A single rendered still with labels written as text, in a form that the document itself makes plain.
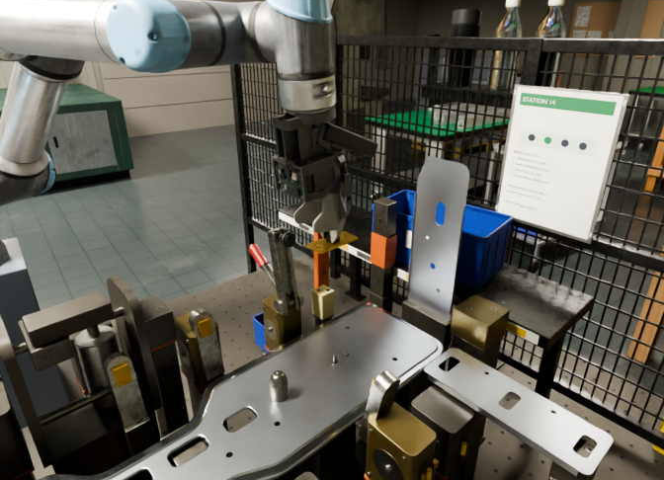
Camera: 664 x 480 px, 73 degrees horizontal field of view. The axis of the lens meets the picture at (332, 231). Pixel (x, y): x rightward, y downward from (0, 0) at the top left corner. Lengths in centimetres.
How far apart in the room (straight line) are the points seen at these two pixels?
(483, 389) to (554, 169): 51
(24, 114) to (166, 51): 56
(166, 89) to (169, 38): 750
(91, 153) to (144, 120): 259
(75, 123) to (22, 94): 441
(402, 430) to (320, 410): 15
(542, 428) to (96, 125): 514
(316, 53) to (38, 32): 34
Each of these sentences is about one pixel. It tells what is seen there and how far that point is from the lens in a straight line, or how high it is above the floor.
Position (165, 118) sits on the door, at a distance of 807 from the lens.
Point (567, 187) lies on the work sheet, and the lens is 109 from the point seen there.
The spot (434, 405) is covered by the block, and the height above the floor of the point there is 98.
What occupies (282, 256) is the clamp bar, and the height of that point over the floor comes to 116.
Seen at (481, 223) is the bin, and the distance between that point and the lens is 118.
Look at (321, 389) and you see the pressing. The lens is 82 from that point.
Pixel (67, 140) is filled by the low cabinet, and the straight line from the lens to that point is 545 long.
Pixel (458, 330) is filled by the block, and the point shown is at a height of 102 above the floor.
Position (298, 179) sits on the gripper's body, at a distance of 61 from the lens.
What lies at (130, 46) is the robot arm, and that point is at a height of 155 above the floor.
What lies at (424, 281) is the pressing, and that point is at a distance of 100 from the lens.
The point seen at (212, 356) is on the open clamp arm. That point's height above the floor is 102.
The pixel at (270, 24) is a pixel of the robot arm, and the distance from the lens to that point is 60.
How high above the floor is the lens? 156
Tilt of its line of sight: 24 degrees down
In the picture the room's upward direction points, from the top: straight up
